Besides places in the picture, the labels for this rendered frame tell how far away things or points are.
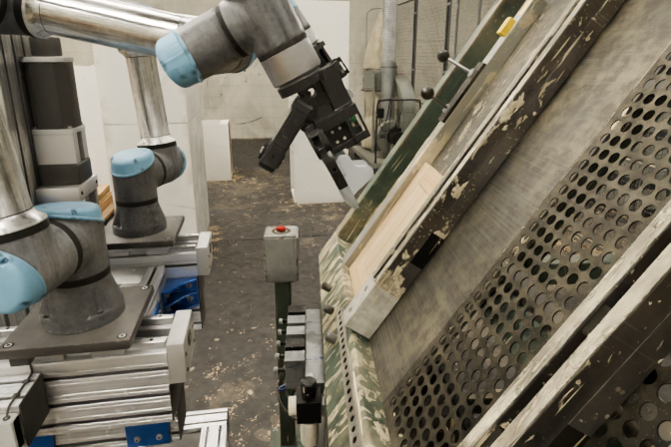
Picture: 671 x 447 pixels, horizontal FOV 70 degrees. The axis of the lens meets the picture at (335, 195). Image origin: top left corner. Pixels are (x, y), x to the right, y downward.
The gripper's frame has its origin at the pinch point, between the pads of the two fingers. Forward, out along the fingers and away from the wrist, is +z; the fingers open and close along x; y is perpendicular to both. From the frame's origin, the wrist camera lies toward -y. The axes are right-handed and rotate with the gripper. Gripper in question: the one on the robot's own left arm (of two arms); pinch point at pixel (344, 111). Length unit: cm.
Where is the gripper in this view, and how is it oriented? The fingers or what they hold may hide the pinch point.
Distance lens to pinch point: 140.8
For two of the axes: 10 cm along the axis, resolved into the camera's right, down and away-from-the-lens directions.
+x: 6.5, -6.2, 4.4
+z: 5.6, 7.8, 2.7
